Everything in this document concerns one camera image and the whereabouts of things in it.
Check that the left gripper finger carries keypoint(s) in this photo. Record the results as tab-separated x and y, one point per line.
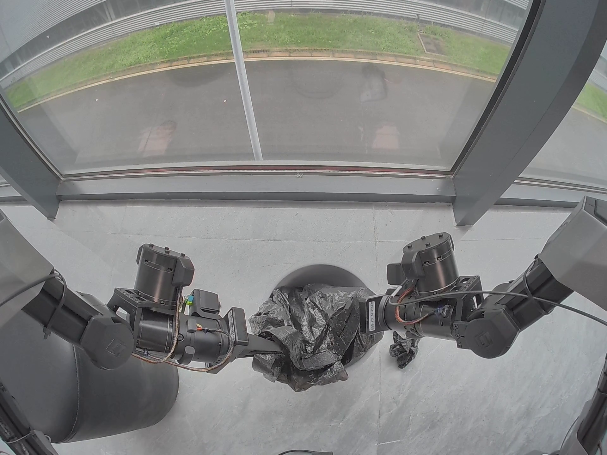
251	346

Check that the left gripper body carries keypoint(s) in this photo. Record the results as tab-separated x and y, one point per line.
204	341

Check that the white trash bin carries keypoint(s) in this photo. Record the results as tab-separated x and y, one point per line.
315	275

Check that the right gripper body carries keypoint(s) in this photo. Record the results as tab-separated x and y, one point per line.
417	323

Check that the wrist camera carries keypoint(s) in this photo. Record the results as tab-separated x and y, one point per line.
396	275
206	304

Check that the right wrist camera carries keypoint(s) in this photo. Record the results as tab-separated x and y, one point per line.
396	275

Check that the black plastic bag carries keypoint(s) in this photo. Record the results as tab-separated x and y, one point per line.
313	330

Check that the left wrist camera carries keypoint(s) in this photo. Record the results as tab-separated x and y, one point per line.
206	304

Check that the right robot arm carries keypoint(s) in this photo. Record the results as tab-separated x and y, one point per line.
498	330

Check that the crumpled black plastic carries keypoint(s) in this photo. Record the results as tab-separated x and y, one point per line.
403	351

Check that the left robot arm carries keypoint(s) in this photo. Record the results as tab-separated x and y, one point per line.
109	344

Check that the dark grey round chair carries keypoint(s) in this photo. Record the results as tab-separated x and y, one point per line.
118	396

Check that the window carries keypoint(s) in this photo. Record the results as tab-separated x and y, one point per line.
256	187

